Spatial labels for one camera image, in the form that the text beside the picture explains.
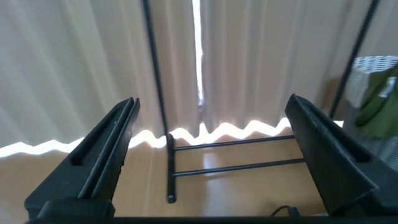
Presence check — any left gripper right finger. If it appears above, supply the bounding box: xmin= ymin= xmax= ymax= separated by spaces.
xmin=285 ymin=93 xmax=398 ymax=217

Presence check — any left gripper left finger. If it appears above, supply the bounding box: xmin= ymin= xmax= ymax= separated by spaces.
xmin=24 ymin=97 xmax=141 ymax=218

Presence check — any black clothes rack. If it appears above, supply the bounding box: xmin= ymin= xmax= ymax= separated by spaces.
xmin=141 ymin=0 xmax=382 ymax=205

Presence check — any white laundry basket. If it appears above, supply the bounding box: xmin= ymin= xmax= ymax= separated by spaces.
xmin=343 ymin=55 xmax=398 ymax=171

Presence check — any green garment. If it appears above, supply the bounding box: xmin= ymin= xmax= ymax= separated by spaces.
xmin=356 ymin=65 xmax=398 ymax=138

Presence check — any beige curtain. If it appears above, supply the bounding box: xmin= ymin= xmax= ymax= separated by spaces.
xmin=0 ymin=0 xmax=398 ymax=149

